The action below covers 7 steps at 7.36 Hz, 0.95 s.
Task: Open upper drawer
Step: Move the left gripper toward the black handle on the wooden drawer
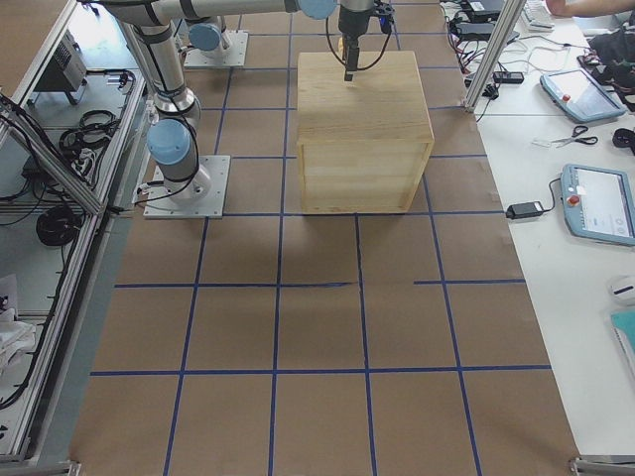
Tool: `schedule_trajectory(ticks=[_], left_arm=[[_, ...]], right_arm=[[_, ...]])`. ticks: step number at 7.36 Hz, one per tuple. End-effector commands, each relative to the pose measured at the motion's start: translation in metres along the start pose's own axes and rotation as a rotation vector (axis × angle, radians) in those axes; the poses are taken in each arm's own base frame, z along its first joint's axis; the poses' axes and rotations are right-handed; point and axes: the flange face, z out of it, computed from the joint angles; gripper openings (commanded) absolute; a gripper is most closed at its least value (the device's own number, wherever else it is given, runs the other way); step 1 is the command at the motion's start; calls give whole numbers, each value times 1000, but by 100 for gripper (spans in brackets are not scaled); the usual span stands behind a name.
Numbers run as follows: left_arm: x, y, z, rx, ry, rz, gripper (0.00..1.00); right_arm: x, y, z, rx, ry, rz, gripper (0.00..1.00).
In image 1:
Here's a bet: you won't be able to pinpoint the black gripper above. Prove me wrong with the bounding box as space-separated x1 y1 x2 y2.
338 0 393 82

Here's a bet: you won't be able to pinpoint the wooden drawer cabinet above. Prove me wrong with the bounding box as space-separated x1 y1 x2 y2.
297 51 435 214

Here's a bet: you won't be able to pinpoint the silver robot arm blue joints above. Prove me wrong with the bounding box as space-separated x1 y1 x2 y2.
78 0 378 207

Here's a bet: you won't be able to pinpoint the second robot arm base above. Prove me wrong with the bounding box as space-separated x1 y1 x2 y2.
187 16 231 55

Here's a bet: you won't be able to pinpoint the person's hand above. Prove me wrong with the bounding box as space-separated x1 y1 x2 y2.
545 0 572 18

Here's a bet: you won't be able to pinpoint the blue teach pendant far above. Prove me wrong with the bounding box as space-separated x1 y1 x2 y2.
540 68 626 124

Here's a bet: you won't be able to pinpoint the blue teach pendant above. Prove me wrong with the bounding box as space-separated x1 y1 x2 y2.
540 68 626 124
561 164 634 247

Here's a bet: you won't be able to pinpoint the black power adapter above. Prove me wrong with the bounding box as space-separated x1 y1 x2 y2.
505 201 545 220

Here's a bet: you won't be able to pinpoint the blue teach pendant near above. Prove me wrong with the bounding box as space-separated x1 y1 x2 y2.
561 164 634 247

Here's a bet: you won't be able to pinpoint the brown paper mat blue grid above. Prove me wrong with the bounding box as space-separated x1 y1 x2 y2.
69 1 575 475

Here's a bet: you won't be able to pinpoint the rear grey base plate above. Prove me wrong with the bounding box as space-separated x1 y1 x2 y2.
185 26 249 69

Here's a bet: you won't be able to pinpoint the aluminium frame post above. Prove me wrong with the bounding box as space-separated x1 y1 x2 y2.
463 0 526 112

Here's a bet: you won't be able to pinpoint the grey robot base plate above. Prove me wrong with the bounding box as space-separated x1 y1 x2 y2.
143 155 230 219

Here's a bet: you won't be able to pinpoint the black handled scissors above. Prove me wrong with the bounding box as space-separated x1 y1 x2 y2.
552 125 598 148

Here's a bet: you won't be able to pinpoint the coiled black cables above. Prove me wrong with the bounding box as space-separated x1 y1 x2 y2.
35 205 83 248

